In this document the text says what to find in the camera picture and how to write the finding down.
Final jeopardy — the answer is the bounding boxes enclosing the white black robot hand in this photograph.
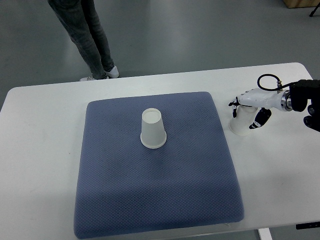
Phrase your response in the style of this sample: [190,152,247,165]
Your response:
[229,88,292,130]

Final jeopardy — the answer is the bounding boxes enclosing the white paper cup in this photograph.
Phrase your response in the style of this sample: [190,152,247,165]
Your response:
[228,105,258,136]
[140,108,167,149]

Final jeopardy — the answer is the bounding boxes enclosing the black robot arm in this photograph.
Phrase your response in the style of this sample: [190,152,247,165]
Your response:
[289,79,320,132]

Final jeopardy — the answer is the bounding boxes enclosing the cardboard box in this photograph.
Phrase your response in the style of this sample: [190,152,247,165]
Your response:
[283,0,320,9]

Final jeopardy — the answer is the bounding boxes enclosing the black tripod leg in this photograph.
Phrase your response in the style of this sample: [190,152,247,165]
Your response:
[309,3,320,17]

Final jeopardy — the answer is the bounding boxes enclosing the white paper cup on cushion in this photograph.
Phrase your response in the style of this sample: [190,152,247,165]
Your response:
[140,108,167,149]

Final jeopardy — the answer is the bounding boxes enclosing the black table control panel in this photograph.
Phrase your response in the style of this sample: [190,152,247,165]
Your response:
[295,221,320,230]

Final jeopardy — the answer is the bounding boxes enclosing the white table leg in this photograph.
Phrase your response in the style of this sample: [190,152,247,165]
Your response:
[257,228,273,240]

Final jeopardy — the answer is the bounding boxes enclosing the white sneaker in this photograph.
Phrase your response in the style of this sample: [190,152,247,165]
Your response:
[79,66,120,82]

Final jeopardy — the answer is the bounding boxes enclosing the blue grey mesh cushion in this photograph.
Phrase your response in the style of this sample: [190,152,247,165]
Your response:
[74,91,244,239]

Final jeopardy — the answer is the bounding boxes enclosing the person legs in grey jeans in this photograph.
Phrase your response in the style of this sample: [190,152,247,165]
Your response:
[48,0,115,79]

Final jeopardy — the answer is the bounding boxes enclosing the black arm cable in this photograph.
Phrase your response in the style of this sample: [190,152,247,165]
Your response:
[257,73,298,92]

